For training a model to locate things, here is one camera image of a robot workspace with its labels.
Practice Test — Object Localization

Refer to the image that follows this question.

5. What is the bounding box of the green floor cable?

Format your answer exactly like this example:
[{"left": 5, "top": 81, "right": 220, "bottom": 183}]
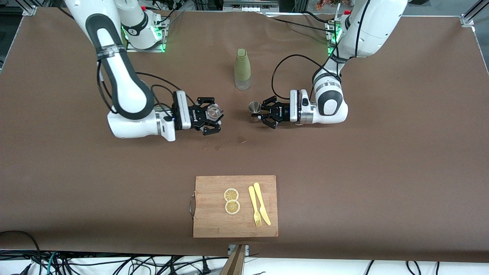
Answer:
[{"left": 46, "top": 251, "right": 58, "bottom": 275}]

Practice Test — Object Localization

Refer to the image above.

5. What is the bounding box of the aluminium frame post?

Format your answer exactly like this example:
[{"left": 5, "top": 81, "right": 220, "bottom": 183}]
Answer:
[
  {"left": 460, "top": 0, "right": 489, "bottom": 27},
  {"left": 15, "top": 0, "right": 37, "bottom": 16}
]

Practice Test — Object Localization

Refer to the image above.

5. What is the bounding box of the black cable on table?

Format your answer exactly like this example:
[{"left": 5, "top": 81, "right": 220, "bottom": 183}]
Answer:
[{"left": 264, "top": 11, "right": 338, "bottom": 35}]

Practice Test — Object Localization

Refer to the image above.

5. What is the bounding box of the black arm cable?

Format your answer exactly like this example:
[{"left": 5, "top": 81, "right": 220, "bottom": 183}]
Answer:
[
  {"left": 271, "top": 0, "right": 373, "bottom": 102},
  {"left": 96, "top": 57, "right": 197, "bottom": 115}
]

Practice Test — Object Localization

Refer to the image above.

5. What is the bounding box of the yellow plastic knife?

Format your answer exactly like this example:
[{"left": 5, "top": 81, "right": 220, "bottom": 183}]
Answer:
[{"left": 253, "top": 182, "right": 271, "bottom": 226}]

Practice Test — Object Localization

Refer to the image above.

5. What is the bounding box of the grey power strip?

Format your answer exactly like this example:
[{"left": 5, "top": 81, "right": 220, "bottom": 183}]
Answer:
[{"left": 223, "top": 0, "right": 280, "bottom": 13}]

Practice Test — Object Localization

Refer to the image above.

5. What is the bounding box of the black floor cable loop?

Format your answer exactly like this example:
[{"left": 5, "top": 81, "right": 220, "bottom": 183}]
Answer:
[{"left": 0, "top": 230, "right": 43, "bottom": 275}]

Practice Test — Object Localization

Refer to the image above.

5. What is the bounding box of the wooden post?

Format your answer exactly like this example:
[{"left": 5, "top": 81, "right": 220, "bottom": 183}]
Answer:
[{"left": 221, "top": 244, "right": 247, "bottom": 275}]

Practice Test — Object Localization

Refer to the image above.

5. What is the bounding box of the brown table cover sheet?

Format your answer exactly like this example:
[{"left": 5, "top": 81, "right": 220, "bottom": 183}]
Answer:
[{"left": 0, "top": 7, "right": 489, "bottom": 263}]

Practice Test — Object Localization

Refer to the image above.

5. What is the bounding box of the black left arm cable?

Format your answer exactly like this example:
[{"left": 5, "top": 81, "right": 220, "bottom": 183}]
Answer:
[{"left": 271, "top": 0, "right": 373, "bottom": 102}]

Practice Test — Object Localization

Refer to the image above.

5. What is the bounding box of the wooden cutting board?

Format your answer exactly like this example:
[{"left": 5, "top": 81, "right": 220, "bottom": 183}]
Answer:
[{"left": 189, "top": 175, "right": 279, "bottom": 238}]

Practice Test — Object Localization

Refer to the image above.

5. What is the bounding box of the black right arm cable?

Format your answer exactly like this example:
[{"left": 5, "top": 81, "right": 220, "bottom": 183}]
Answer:
[{"left": 96, "top": 57, "right": 197, "bottom": 115}]

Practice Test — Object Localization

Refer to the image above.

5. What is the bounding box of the green sleeved glass bottle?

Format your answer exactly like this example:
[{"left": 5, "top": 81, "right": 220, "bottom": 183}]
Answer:
[{"left": 234, "top": 48, "right": 251, "bottom": 91}]

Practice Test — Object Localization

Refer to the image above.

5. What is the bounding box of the clear glass shaker cup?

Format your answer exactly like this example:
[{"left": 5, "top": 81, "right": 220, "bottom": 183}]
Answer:
[{"left": 206, "top": 102, "right": 224, "bottom": 122}]

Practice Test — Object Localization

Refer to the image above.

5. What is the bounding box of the steel jigger measuring cup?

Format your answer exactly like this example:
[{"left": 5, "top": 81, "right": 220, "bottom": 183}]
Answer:
[{"left": 248, "top": 101, "right": 262, "bottom": 123}]

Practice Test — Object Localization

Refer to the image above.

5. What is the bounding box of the yellow plastic fork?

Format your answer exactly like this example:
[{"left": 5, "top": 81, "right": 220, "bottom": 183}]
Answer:
[{"left": 248, "top": 186, "right": 262, "bottom": 227}]

